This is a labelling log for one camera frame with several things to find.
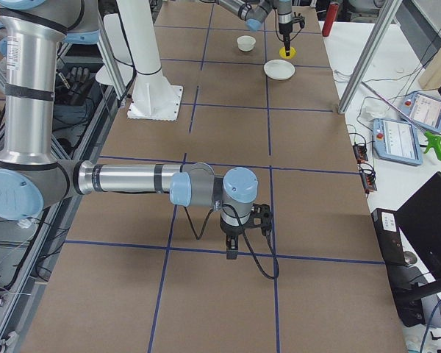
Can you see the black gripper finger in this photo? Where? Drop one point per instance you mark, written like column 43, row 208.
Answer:
column 229, row 248
column 234, row 248

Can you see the yellow lemon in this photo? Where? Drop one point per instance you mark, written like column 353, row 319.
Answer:
column 287, row 54

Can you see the white plate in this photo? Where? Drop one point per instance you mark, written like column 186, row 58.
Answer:
column 279, row 69

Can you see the white bowl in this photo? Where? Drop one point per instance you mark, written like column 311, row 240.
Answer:
column 246, row 43

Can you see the red bottle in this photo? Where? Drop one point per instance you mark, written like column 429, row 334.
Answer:
column 331, row 15

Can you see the long blue tape strip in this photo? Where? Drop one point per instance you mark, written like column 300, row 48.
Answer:
column 161, row 282

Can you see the orange circuit board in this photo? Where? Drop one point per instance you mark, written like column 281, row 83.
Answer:
column 368, row 183
column 360, row 153

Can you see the black computer box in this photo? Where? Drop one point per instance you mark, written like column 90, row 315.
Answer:
column 389, row 238

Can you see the near teach pendant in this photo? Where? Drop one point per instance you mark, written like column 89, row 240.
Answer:
column 396, row 141

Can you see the teach pendant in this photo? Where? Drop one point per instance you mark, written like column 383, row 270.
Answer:
column 423, row 109
column 396, row 141

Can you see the crossing blue tape strip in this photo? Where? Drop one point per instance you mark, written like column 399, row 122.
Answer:
column 210, row 251

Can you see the far teach pendant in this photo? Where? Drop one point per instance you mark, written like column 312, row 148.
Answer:
column 423, row 109

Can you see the green plastic clamp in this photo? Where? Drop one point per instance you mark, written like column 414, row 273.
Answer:
column 434, row 142

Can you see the black monitor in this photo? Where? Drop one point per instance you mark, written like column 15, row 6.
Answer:
column 420, row 220

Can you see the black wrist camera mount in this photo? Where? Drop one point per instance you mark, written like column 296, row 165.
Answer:
column 261, row 217

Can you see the aluminium frame post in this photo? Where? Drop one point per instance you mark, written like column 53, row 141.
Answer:
column 377, row 34

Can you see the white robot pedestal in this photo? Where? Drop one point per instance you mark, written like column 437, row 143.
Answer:
column 133, row 42

